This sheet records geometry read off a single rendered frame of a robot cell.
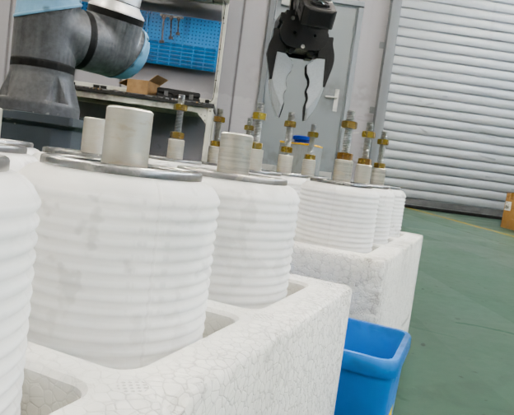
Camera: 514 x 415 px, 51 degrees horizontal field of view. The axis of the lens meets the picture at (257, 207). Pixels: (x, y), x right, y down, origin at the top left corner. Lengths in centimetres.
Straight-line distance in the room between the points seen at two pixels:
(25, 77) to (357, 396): 83
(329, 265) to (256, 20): 559
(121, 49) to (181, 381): 101
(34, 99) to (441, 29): 565
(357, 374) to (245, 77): 560
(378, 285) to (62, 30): 77
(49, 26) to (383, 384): 87
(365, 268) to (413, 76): 571
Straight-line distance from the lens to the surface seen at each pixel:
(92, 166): 23
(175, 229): 23
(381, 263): 58
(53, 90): 110
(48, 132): 105
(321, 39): 83
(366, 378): 47
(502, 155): 659
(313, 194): 63
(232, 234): 33
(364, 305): 59
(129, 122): 26
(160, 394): 20
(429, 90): 628
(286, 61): 81
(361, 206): 63
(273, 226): 34
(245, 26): 610
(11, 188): 17
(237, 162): 36
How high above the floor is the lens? 26
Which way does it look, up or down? 5 degrees down
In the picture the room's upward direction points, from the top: 8 degrees clockwise
